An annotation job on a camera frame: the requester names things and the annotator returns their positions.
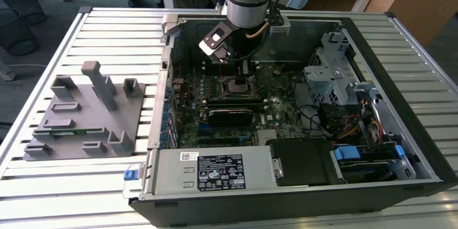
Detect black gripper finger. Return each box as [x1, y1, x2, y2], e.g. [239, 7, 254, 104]
[235, 61, 251, 86]

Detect silver CPU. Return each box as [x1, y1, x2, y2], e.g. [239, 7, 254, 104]
[225, 78, 254, 95]

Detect metal locking lever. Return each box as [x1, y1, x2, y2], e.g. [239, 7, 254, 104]
[257, 77, 279, 92]

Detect metal socket cover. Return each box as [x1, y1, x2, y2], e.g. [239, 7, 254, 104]
[253, 63, 277, 92]

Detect CPU socket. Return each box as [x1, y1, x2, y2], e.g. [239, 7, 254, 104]
[217, 75, 258, 100]

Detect black RAM slot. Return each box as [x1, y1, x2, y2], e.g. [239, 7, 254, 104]
[206, 101, 267, 106]
[202, 60, 262, 65]
[202, 67, 262, 72]
[202, 65, 262, 69]
[202, 63, 262, 67]
[206, 99, 267, 103]

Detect small graphics card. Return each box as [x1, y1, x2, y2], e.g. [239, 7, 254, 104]
[206, 108, 254, 128]

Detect green motherboard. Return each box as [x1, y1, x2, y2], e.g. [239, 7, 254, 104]
[167, 61, 325, 150]

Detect silver chipset heatsink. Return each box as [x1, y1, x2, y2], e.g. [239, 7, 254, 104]
[257, 129, 279, 144]

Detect silver drive cage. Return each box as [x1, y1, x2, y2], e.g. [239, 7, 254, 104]
[302, 32, 384, 106]

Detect black expansion slot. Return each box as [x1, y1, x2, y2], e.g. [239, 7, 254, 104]
[198, 137, 242, 145]

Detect black plastic shroud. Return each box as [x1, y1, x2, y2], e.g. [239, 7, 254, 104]
[267, 137, 345, 187]

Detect blue disk carrier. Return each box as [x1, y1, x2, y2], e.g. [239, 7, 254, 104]
[333, 145, 362, 165]

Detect silver power supply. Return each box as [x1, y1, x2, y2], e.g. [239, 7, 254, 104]
[138, 145, 285, 202]

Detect grey parts rack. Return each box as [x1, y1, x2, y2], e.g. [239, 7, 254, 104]
[23, 61, 147, 162]

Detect blue case latch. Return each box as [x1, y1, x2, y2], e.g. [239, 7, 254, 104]
[123, 168, 140, 181]

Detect green RAM stick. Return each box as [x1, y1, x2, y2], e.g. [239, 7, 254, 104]
[48, 128, 108, 136]

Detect black PC case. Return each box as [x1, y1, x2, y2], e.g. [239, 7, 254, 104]
[127, 11, 458, 229]

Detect black mesh bin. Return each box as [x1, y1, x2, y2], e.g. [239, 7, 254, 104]
[14, 0, 47, 25]
[0, 8, 39, 57]

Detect brown braided cable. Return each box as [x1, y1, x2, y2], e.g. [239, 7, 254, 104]
[245, 21, 269, 40]

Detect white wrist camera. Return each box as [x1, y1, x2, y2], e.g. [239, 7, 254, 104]
[198, 25, 233, 65]

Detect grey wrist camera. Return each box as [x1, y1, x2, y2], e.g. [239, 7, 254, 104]
[267, 16, 293, 36]

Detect grey case handle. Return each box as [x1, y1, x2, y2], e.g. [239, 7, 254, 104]
[161, 14, 181, 45]

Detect orange yellow wire bundle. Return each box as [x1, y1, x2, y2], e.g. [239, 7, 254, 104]
[339, 100, 382, 144]

